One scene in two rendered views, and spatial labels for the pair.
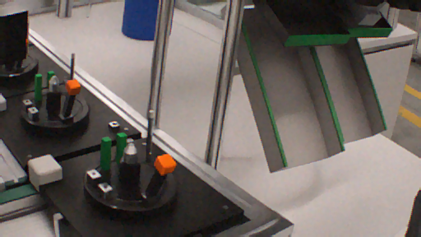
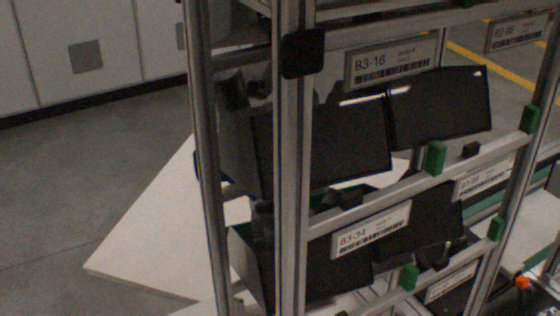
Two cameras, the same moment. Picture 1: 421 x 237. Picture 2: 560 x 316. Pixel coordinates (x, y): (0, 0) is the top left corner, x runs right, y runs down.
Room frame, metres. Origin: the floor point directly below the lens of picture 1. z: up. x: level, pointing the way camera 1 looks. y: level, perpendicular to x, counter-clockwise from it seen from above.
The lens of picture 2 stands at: (1.48, -0.06, 1.74)
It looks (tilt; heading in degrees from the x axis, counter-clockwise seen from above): 34 degrees down; 194
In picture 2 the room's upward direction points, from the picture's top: straight up
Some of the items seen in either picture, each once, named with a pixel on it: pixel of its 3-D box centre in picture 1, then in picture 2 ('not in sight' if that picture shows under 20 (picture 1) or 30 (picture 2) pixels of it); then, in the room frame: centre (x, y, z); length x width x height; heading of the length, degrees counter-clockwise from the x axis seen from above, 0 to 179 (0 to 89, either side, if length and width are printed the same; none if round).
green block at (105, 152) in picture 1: (105, 154); not in sight; (0.70, 0.14, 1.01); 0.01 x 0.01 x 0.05; 45
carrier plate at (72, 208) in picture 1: (128, 197); (445, 263); (0.68, 0.10, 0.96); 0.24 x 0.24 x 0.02; 45
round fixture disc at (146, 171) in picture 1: (129, 186); (447, 256); (0.68, 0.10, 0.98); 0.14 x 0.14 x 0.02
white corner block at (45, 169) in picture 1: (44, 174); (508, 269); (0.68, 0.24, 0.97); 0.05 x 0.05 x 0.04; 45
